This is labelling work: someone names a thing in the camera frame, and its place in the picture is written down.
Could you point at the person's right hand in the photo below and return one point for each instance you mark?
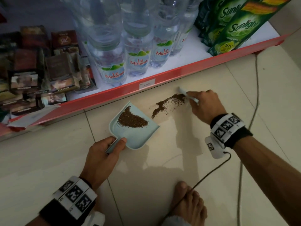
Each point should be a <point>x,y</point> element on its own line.
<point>209,105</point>

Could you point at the person's left hand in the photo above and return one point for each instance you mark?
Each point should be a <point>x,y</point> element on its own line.
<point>101,162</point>

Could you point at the light blue brush white bristles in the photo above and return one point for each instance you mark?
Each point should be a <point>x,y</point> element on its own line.
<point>182,90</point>

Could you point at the light blue plastic dustpan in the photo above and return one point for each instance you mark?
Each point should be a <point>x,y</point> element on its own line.
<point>138,136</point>

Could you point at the brown granules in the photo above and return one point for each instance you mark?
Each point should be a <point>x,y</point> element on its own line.
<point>131,121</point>

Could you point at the red edged store shelf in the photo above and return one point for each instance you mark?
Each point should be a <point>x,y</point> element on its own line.
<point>117,92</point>

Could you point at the person's right forearm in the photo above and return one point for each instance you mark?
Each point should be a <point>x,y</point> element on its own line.
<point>272,176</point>

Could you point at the person's left forearm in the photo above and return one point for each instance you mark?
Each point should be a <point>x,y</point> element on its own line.
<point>37,222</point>

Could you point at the person's right foot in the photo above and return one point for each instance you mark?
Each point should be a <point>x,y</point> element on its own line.
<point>190,207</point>

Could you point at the black right wristband with markers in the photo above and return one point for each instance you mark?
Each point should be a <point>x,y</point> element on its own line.
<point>230,129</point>

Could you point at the black wristband with markers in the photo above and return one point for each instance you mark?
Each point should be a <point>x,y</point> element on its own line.
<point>230,129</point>
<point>75,197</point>

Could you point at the black left wristband with markers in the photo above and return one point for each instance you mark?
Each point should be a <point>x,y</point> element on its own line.
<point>75,197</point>

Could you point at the stack of dark green pouches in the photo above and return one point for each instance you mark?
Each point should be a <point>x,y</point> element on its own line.
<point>239,28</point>

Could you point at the fuzzy blue right trouser cuff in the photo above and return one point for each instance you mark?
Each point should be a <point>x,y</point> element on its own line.
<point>175,221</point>

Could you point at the stack of clear water bottles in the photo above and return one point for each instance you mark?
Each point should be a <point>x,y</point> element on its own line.
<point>136,44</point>

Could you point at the pile of small brown packets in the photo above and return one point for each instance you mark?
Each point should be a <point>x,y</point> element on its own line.
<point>35,72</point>

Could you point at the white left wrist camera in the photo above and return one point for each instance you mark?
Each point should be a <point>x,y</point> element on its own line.
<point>96,218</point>

